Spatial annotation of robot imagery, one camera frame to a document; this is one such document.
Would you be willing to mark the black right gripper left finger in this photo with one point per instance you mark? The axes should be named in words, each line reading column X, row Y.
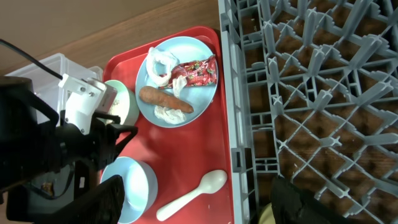
column 100, row 205

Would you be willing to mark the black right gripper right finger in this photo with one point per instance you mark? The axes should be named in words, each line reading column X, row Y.
column 292, row 205

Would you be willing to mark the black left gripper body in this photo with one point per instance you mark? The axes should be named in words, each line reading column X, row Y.
column 96, row 149

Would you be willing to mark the green bowl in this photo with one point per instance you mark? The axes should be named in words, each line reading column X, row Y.
column 124, row 104

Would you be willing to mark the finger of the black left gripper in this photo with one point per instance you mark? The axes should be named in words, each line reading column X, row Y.
column 131, row 132

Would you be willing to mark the clear plastic bin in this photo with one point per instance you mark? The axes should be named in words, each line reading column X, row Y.
column 38, row 90

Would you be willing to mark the carrot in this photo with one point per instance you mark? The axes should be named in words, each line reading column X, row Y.
column 153, row 96

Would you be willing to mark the white crumpled tissue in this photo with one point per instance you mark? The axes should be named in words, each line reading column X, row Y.
column 172, row 116

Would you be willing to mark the grey dishwasher rack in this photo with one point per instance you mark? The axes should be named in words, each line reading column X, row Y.
column 311, row 95

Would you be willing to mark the red snack wrapper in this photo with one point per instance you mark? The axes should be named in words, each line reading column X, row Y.
column 197, row 72

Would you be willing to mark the white plastic spoon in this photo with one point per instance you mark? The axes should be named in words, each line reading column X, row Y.
column 210, row 183

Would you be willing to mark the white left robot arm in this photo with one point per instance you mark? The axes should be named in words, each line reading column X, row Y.
column 32, row 143

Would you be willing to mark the brown food scrap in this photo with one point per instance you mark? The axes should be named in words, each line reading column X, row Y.
column 47, row 187

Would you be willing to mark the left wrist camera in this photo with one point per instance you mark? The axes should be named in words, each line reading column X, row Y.
column 87, row 97

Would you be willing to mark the yellow cup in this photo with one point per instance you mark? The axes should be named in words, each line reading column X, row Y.
column 267, row 216

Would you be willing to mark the light blue bowl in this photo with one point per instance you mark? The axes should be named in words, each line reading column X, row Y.
column 140, row 186

